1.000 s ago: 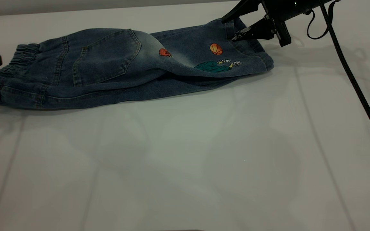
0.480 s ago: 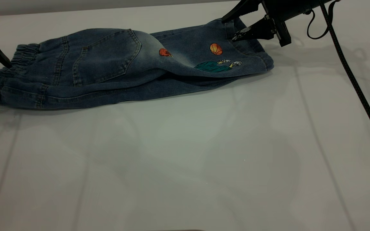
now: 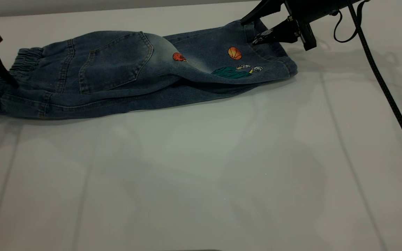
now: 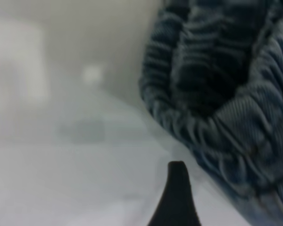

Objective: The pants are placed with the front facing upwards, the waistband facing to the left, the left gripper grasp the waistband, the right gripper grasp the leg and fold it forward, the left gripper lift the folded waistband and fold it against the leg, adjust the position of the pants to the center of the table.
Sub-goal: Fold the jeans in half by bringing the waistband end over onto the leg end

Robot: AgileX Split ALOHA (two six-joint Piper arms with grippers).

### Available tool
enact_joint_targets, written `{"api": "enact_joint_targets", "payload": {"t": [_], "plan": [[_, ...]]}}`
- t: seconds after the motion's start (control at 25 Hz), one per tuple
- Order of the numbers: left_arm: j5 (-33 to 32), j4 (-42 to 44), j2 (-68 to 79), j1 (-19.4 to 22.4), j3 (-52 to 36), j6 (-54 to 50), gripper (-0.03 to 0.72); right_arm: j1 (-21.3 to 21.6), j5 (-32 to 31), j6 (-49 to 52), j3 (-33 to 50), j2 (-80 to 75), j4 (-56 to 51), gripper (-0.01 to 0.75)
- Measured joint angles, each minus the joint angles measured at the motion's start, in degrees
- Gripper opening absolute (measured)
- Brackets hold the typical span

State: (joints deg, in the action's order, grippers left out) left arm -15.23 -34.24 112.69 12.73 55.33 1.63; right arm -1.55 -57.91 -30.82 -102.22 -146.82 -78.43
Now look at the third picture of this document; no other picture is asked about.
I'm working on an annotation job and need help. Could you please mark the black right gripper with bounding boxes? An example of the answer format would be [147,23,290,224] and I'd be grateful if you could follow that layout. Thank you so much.
[241,0,360,51]

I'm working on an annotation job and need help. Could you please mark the thin black looped cable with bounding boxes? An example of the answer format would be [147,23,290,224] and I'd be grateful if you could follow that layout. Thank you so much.
[333,0,371,43]

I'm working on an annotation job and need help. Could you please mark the black braided cable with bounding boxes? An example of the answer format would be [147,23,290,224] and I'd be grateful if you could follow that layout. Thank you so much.
[347,0,402,166]

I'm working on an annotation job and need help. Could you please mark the blue denim children's pants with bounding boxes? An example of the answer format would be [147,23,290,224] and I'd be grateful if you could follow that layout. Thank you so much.
[0,19,298,121]

